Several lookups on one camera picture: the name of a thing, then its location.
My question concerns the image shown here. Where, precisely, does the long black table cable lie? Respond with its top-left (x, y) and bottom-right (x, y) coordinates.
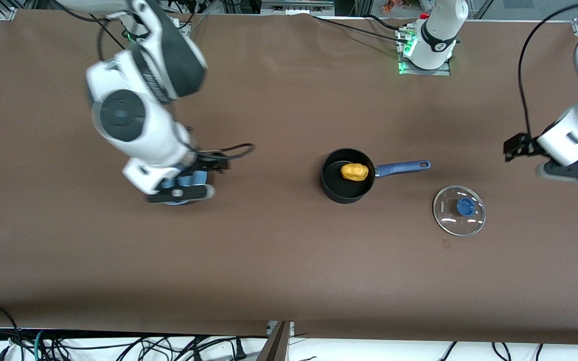
top-left (311, 14), bottom-right (410, 43)

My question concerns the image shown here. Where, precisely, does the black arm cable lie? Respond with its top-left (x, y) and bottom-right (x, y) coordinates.
top-left (518, 0), bottom-right (578, 145)
top-left (96, 10), bottom-right (256, 161)

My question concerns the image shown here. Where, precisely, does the aluminium frame post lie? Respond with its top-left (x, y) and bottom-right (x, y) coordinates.
top-left (256, 321), bottom-right (295, 361)

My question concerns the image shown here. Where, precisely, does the black pot blue handle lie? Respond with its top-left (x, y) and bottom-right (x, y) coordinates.
top-left (321, 147), bottom-right (431, 204)

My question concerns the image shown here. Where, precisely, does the glass lid blue knob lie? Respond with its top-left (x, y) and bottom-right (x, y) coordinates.
top-left (433, 185), bottom-right (486, 237)

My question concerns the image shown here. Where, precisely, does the aluminium rail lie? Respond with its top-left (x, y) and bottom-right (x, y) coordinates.
top-left (261, 0), bottom-right (335, 16)

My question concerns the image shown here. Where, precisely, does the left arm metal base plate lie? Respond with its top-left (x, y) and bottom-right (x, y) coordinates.
top-left (398, 25), bottom-right (452, 76)

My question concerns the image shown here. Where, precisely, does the short black table cable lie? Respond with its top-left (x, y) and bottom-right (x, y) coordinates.
top-left (363, 14), bottom-right (407, 32)

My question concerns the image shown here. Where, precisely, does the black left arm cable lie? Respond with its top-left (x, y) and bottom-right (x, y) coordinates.
top-left (518, 0), bottom-right (578, 145)

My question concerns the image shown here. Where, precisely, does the yellow potato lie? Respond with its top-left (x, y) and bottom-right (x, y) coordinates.
top-left (340, 162), bottom-right (370, 183)

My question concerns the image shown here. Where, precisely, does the brown table cover sheet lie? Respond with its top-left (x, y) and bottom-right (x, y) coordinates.
top-left (0, 9), bottom-right (578, 345)

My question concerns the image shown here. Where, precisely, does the blue round plate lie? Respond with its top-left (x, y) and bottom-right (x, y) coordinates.
top-left (160, 169), bottom-right (210, 207)

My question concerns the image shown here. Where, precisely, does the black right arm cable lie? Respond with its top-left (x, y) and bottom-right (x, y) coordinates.
top-left (96, 10), bottom-right (256, 161)

